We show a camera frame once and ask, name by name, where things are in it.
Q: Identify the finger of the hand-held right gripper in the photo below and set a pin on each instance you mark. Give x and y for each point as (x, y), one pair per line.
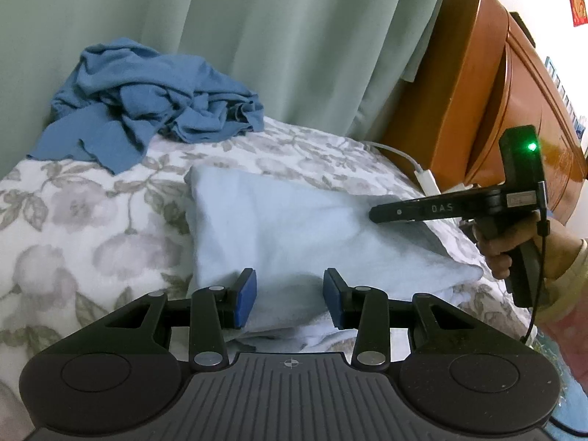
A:
(413, 210)

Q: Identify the green curtain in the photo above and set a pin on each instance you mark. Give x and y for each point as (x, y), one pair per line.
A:
(275, 32)

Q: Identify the floral blanket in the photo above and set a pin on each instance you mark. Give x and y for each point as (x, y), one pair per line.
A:
(92, 202)

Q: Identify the dark blue garment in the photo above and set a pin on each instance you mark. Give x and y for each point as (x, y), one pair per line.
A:
(138, 96)

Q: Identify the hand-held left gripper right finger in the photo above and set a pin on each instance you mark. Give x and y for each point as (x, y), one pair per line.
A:
(331, 301)

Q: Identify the light blue t-shirt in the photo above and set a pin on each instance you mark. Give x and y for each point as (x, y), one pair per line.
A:
(298, 229)

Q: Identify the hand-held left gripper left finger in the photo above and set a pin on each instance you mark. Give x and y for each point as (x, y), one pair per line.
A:
(246, 298)

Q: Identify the wooden headboard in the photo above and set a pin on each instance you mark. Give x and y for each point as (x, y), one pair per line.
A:
(459, 101)

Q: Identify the person's right hand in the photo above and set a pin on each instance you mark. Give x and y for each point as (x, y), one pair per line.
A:
(494, 257)

